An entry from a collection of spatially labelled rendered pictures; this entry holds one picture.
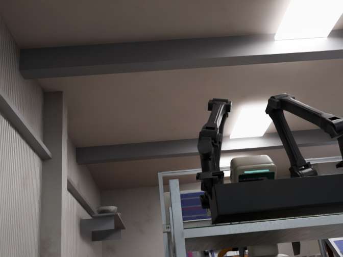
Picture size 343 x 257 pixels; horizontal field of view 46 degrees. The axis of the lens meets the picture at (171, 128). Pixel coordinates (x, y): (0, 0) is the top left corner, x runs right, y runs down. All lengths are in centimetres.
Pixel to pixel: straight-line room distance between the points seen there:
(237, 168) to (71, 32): 291
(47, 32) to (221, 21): 183
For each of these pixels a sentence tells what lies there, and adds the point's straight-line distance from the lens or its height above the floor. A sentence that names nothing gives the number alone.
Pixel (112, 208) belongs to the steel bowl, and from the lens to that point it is 745.
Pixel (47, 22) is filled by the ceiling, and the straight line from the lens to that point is 434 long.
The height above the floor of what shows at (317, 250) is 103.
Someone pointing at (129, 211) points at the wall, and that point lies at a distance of 1050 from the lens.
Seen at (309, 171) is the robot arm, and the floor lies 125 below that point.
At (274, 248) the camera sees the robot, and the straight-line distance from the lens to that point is 204.
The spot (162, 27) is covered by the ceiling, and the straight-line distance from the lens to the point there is 442.
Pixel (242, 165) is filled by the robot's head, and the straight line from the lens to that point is 200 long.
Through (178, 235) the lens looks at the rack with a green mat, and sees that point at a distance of 121.
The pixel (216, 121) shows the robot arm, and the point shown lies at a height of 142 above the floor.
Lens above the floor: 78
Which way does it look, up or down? 22 degrees up
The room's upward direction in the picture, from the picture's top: 6 degrees counter-clockwise
